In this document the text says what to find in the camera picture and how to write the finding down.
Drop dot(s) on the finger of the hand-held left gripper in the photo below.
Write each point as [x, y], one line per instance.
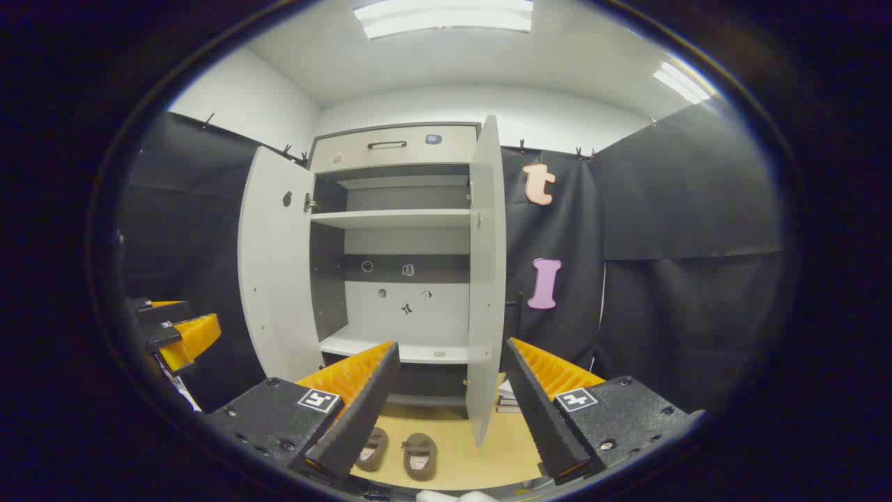
[191, 338]
[164, 312]

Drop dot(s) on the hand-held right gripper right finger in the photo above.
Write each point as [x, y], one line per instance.
[540, 411]

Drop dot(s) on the brown fluffy shoe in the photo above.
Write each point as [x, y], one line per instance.
[373, 450]
[420, 457]

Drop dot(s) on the long ceiling light panel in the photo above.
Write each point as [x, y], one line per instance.
[683, 82]
[446, 17]

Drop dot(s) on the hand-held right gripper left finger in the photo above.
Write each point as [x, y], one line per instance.
[362, 411]

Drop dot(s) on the white cabinet drawer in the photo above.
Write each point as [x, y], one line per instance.
[418, 157]

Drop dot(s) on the white shoe cabinet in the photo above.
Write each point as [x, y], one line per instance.
[404, 307]

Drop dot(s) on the metal door hinge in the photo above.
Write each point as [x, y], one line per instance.
[311, 203]

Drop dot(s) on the dark cover book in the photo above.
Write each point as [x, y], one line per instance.
[507, 406]

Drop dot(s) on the white cover book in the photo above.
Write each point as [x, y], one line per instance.
[506, 390]

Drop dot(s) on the white cabinet shelf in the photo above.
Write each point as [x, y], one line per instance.
[390, 218]

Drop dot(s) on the white shoe cabinet door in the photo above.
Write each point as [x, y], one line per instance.
[486, 279]
[275, 279]

